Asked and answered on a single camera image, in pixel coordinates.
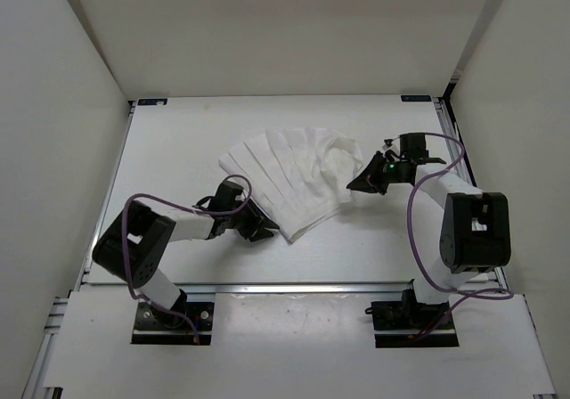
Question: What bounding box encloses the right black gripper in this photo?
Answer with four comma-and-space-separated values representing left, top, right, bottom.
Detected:
346, 151, 407, 196

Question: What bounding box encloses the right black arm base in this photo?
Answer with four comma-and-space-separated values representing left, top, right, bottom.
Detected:
365, 289, 460, 349

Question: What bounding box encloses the white foam front board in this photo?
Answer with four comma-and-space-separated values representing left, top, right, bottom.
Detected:
44, 290, 554, 398

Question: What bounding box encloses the aluminium table edge rail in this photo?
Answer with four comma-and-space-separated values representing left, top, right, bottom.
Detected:
180, 282, 408, 295

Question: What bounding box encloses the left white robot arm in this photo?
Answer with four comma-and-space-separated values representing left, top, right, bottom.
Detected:
92, 175, 280, 328

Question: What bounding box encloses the left blue corner sticker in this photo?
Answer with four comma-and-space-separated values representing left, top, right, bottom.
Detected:
137, 98, 167, 106

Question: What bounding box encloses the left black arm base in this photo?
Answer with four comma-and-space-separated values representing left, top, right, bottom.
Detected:
131, 297, 215, 346

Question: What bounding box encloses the white pleated skirt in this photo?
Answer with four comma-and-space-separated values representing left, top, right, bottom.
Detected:
218, 127, 363, 243

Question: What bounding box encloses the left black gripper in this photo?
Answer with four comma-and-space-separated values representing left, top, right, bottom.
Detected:
225, 197, 279, 242

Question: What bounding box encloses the blue corner sticker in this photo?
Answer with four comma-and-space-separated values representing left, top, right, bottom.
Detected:
401, 94, 432, 102
137, 98, 167, 106

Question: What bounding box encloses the right blue corner sticker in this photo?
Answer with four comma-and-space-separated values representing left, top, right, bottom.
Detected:
401, 94, 432, 102

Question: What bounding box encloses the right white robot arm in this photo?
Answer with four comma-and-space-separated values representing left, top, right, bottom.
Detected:
347, 132, 511, 328

